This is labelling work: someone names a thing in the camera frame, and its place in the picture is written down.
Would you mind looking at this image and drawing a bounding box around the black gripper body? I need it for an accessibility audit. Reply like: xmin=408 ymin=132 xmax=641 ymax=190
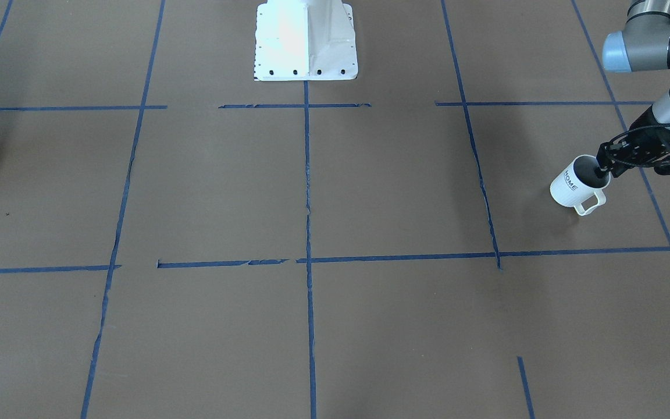
xmin=612 ymin=114 xmax=670 ymax=176

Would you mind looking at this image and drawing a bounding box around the white ceramic mug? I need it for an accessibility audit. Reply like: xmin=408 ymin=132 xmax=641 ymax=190
xmin=548 ymin=155 xmax=612 ymax=216

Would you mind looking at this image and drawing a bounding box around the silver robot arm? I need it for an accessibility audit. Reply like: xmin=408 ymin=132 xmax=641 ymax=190
xmin=594 ymin=1 xmax=670 ymax=179

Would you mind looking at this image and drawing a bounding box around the white pedestal column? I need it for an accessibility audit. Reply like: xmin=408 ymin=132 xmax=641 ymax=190
xmin=254 ymin=1 xmax=359 ymax=81

